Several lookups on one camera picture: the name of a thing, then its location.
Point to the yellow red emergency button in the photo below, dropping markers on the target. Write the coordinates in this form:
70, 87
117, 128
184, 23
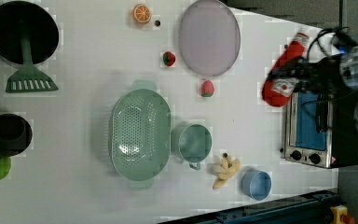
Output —
341, 216

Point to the pink toy strawberry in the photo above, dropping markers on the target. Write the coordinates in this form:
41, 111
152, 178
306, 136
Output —
207, 89

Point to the blue cup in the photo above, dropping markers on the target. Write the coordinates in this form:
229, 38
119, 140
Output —
256, 184

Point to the green oval strainer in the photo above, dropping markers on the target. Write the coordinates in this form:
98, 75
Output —
141, 134

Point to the green toy fruit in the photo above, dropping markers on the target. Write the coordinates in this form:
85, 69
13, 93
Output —
5, 166

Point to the teal green cup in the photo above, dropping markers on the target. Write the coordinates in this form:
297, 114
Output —
192, 143

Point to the dark red toy strawberry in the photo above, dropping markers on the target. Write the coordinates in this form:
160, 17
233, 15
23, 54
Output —
169, 58

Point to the black pot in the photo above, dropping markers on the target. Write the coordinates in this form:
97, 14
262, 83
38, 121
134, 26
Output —
15, 135

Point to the lavender round plate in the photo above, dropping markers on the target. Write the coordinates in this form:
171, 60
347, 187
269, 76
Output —
209, 38

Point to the red plush ketchup bottle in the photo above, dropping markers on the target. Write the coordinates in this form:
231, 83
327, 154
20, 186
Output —
279, 85

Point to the blue metal rail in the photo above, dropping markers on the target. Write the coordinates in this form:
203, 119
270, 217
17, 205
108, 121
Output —
310, 208

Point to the black frying pan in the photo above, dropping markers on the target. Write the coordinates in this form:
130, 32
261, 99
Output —
42, 31

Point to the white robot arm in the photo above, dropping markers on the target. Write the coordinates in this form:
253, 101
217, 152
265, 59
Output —
349, 74

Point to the orange slice toy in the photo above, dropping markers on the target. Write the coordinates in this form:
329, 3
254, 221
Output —
141, 14

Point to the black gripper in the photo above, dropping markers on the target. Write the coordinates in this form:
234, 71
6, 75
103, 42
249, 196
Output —
321, 77

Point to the green slotted spatula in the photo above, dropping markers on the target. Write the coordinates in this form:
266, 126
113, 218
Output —
29, 78

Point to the silver toaster oven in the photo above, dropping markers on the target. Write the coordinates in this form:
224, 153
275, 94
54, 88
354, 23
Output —
321, 132

